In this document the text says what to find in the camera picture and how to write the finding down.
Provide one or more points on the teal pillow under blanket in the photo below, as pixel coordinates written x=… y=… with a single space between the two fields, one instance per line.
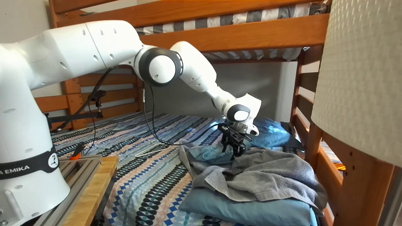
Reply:
x=277 y=212

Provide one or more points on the grey fleece blanket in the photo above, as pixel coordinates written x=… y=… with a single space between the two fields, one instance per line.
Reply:
x=257 y=174

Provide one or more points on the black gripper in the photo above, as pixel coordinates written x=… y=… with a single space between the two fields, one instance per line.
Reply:
x=238 y=141

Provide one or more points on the patterned blue bedspread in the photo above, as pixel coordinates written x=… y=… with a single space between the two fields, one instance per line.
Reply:
x=149 y=182

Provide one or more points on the black camera on stand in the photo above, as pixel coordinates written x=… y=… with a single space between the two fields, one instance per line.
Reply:
x=94 y=103

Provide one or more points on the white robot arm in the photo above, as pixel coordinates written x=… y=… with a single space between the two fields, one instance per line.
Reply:
x=30 y=179

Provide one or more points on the white lampshade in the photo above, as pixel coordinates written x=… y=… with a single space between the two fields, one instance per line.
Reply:
x=358 y=95

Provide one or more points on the upper bunk mattress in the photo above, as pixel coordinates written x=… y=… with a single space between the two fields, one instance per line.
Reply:
x=287 y=54

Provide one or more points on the aluminium and wood robot base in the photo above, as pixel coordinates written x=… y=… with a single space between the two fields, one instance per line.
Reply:
x=90 y=179

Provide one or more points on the wooden bunk bed frame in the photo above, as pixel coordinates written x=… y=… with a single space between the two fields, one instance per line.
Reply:
x=361 y=188

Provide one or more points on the light blue towel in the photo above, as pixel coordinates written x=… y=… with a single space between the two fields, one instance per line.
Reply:
x=211 y=154

